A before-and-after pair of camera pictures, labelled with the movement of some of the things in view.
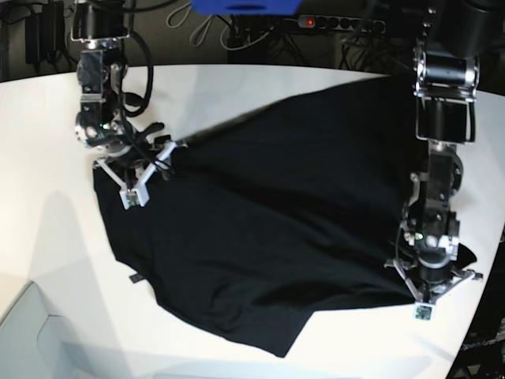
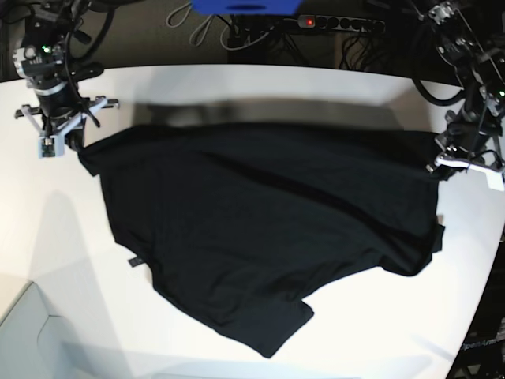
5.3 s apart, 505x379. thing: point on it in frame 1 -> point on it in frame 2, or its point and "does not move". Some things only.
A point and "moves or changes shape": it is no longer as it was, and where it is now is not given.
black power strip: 342,23 does not move
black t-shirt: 292,210 moves or changes shape
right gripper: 432,278 -> 465,144
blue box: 246,7 does not move
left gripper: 138,159 -> 64,112
